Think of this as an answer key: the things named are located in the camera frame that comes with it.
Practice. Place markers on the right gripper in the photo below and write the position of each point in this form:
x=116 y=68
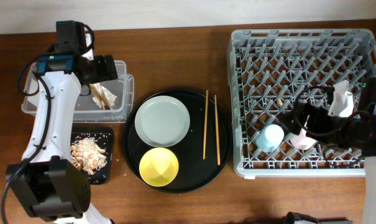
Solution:
x=317 y=114

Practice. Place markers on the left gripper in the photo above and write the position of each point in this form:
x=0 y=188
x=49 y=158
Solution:
x=107 y=70

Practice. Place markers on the pink plastic cup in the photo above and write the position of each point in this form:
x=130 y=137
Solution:
x=302 y=141

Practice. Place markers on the brown snack wrapper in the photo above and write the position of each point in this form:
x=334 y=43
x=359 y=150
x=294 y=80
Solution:
x=99 y=95

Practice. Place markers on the white tissue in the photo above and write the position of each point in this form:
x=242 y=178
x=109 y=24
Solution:
x=109 y=96

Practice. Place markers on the blue plastic cup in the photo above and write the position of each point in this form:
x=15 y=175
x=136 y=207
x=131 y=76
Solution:
x=270 y=138

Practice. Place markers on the food scraps pile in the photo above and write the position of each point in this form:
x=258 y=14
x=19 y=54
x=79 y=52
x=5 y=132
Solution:
x=86 y=155

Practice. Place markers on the grey ceramic plate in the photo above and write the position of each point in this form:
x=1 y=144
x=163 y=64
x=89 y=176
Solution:
x=162 y=121

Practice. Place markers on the wooden chopstick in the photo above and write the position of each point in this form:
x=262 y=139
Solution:
x=217 y=130
x=205 y=125

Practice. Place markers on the yellow bowl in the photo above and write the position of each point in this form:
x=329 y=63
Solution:
x=158 y=167

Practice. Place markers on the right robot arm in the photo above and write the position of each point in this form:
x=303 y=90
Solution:
x=360 y=134

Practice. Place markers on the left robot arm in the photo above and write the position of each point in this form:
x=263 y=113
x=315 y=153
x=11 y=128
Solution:
x=46 y=183

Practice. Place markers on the small scrap in rack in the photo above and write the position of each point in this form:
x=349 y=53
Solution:
x=280 y=102

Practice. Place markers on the clear plastic waste bin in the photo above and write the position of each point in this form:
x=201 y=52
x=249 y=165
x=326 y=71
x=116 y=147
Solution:
x=86 y=111

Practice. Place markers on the grey plastic dishwasher rack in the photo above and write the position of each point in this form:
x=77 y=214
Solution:
x=263 y=65

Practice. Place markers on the black rectangular tray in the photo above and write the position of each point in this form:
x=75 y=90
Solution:
x=104 y=137

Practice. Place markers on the black round serving tray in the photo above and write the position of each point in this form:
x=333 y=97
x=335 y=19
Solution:
x=194 y=172

